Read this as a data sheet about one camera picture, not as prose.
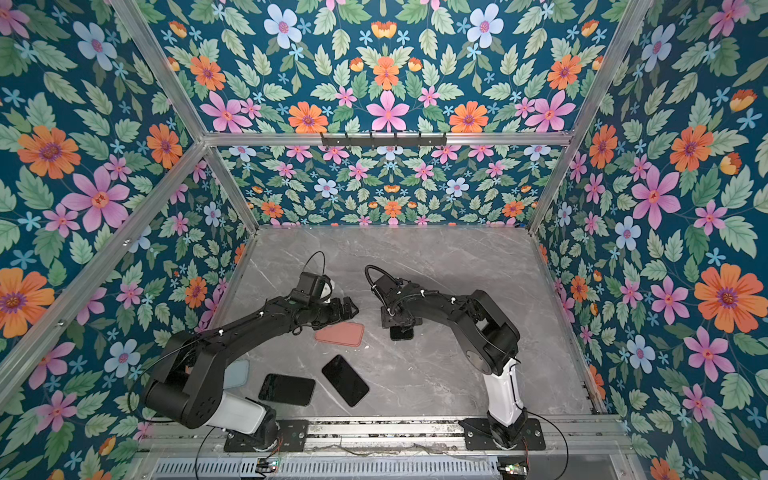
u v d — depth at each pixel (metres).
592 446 0.72
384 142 0.93
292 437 0.73
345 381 0.83
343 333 0.91
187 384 0.44
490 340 0.52
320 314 0.76
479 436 0.72
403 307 0.68
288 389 0.84
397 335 0.91
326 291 0.76
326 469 0.76
